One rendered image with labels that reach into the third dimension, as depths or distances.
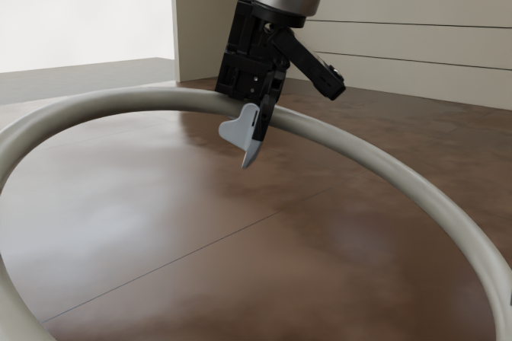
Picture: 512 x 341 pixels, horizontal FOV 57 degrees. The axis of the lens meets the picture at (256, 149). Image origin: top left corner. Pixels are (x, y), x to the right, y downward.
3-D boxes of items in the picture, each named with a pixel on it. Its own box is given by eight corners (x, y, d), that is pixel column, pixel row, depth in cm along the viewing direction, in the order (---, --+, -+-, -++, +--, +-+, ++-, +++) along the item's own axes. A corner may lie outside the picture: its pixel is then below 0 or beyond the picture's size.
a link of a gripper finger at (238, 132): (210, 158, 64) (228, 94, 62) (252, 169, 65) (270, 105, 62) (209, 165, 61) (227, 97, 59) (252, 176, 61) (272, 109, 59)
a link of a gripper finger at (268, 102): (249, 132, 63) (267, 71, 61) (261, 136, 64) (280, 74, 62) (249, 141, 59) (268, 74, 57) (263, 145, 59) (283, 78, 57)
